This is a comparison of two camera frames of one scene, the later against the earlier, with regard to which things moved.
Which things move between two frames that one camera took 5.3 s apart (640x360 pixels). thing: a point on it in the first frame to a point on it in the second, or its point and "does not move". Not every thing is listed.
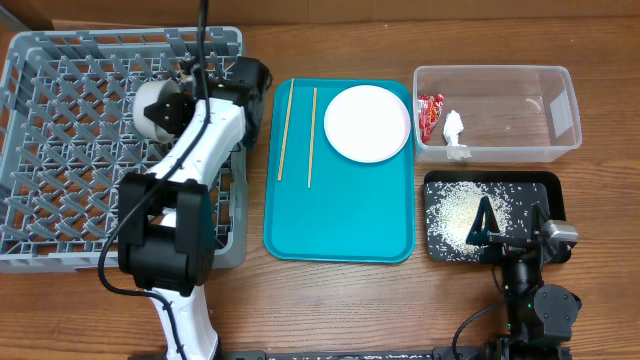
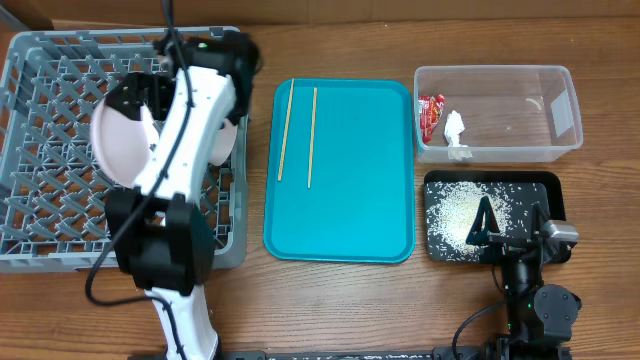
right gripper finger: [539, 219] does not move
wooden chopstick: [313, 124] does not move
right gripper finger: [477, 235] does not move
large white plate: [367, 123] to [123, 145]
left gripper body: [185, 112] to [162, 85]
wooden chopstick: [285, 131] does not move
